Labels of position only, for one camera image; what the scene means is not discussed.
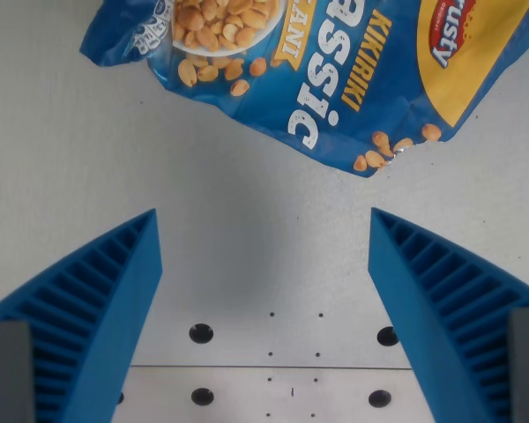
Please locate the blue peanut snack bag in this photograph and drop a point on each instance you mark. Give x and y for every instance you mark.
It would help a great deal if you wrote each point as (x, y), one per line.
(335, 66)

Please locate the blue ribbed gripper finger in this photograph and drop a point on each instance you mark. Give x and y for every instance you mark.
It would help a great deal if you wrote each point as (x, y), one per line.
(92, 299)
(432, 308)

